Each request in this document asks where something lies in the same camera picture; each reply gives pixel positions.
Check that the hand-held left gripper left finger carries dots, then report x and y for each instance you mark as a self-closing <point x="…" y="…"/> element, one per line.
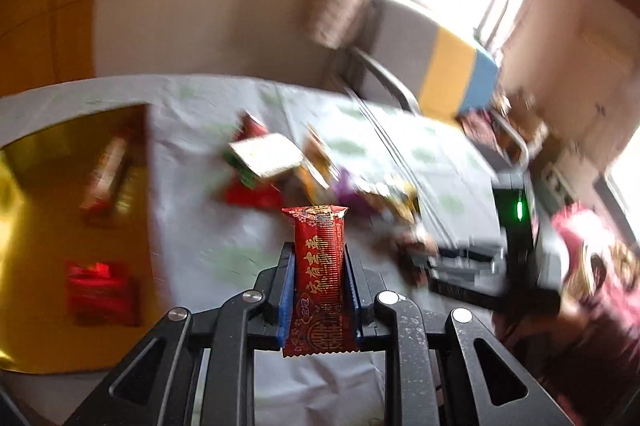
<point x="287" y="293"/>

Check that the grey metal armrest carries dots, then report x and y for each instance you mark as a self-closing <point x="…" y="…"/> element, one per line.
<point x="385" y="78"/>

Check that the red packet with white label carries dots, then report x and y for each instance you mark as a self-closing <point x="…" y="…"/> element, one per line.
<point x="252" y="197"/>

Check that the purple snack packet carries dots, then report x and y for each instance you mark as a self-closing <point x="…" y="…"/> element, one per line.
<point x="345" y="186"/>

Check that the clear orange-topped nut packet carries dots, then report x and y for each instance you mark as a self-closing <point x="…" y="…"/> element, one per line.
<point x="315" y="160"/>

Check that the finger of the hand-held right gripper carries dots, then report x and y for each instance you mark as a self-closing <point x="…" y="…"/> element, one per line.
<point x="417" y="256"/>

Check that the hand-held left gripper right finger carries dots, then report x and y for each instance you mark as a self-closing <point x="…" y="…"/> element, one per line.
<point x="351" y="293"/>

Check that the red and white snack bar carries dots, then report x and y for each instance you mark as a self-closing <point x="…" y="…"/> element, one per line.
<point x="107" y="178"/>

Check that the shiny red snack packet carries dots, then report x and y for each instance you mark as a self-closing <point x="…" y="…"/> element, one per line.
<point x="102" y="293"/>

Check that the grey yellow blue sofa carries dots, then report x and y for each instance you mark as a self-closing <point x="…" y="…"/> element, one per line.
<point x="440" y="55"/>

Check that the green and white cracker packet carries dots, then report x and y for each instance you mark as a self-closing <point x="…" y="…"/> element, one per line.
<point x="265" y="153"/>

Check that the white tablecloth with green print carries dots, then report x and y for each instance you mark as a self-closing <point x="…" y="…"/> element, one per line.
<point x="200" y="155"/>

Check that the red gold-print snack bar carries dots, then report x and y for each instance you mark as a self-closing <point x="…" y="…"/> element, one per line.
<point x="320" y="286"/>

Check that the gold metal tin box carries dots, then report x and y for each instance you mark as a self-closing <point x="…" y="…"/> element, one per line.
<point x="45" y="256"/>

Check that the patterned red cloth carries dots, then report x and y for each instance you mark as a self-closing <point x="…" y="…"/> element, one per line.
<point x="480" y="128"/>

